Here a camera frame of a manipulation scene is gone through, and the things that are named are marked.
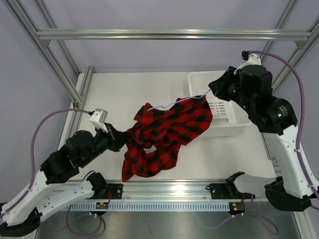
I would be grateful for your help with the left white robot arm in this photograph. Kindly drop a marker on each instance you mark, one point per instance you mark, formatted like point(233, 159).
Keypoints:
point(77, 152)

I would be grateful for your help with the red black plaid shirt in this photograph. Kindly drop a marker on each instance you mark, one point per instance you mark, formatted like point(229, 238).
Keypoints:
point(157, 136)

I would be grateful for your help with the aluminium frame post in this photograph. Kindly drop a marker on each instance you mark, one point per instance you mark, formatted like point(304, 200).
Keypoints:
point(22, 17)
point(297, 14)

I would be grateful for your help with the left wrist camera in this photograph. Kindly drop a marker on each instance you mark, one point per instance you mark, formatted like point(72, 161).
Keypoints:
point(97, 119)

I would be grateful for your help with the left aluminium frame post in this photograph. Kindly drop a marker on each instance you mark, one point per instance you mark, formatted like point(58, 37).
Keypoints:
point(22, 17)

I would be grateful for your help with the white slotted cable duct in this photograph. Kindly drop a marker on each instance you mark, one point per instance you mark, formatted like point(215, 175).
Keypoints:
point(150, 207)

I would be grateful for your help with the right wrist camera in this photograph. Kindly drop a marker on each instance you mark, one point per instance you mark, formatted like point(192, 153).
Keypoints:
point(249, 59)

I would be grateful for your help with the right aluminium frame post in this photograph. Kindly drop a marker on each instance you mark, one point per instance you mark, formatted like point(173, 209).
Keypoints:
point(297, 14)

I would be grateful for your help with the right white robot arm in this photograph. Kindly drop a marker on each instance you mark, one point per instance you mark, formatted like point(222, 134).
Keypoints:
point(251, 89)

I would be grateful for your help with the aluminium frame crossbar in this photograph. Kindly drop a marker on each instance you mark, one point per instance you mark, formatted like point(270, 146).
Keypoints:
point(174, 34)

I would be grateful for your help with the white plastic basket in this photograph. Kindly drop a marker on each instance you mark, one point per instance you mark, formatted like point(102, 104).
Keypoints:
point(198, 85)

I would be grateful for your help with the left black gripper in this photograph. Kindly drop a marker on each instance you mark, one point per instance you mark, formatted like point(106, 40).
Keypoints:
point(117, 139)

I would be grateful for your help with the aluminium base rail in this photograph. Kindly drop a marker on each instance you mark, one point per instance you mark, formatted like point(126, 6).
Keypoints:
point(161, 191)

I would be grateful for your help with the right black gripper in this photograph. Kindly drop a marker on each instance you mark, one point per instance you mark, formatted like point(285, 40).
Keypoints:
point(219, 86)

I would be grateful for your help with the light blue wire hanger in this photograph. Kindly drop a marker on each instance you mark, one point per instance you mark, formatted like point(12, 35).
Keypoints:
point(179, 101)

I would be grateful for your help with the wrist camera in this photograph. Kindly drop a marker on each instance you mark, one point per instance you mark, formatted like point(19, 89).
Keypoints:
point(249, 59)
point(97, 119)

